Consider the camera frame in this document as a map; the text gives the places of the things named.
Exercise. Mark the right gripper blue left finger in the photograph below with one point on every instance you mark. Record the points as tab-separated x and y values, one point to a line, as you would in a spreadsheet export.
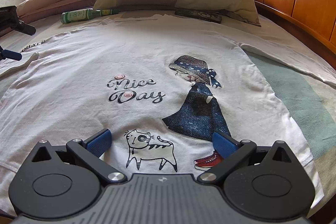
87	154

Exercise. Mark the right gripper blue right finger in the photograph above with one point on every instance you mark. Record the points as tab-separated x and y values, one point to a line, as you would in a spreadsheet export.
235	154

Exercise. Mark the white printed t-shirt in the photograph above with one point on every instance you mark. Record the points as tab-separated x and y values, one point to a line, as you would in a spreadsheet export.
105	61

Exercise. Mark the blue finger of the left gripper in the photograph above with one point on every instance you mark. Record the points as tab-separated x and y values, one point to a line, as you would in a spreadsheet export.
6	54
25	28

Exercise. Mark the green glass bottle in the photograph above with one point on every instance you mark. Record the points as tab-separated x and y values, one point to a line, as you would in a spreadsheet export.
85	14

